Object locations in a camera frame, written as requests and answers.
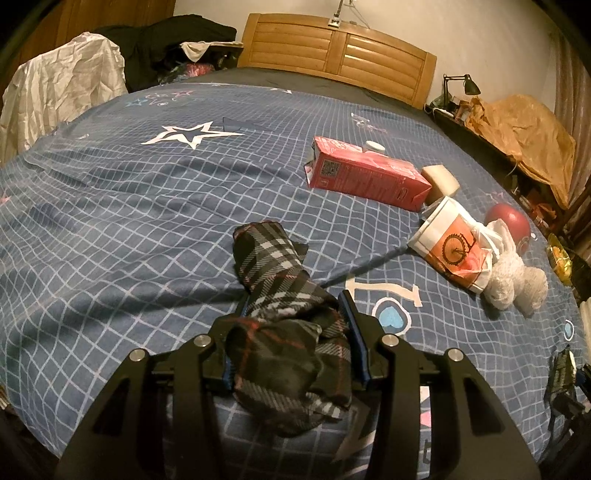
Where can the wooden headboard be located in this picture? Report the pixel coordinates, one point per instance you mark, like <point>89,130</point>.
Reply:
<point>349,54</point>

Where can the brown wooden wardrobe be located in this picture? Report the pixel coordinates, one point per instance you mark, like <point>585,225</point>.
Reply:
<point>29,28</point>

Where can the black clothes pile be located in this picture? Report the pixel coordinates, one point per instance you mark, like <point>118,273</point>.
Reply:
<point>152,51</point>

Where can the beige sponge block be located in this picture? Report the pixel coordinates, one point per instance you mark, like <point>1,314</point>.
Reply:
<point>443,182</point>

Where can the paper cup with bicycle print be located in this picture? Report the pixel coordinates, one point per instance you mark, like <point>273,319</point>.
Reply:
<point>450,240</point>

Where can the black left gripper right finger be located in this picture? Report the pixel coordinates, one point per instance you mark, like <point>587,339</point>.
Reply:
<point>472,434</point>

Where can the black desk lamp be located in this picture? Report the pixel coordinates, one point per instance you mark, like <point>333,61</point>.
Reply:
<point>455,89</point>

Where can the dark wooden desk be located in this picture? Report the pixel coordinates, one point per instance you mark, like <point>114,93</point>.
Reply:
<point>535,198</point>

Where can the red carton box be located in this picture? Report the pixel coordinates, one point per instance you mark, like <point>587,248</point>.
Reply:
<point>349,169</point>

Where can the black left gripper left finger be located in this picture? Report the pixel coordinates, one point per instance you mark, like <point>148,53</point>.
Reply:
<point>156,411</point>

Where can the yellow snack packet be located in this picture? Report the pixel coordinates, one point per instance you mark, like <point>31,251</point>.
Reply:
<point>559,260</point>

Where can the brown curtain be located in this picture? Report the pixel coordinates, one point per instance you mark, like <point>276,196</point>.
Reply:
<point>572,108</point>

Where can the white crumpled garment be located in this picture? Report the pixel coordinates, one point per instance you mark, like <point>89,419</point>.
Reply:
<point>57,87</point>

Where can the black plaid cloth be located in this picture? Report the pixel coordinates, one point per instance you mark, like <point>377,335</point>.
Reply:
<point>290,357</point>

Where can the orange cloth cover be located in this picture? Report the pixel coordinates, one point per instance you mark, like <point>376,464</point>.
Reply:
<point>530,135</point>

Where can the blue grid bed quilt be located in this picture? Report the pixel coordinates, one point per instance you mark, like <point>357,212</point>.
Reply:
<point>117,234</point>

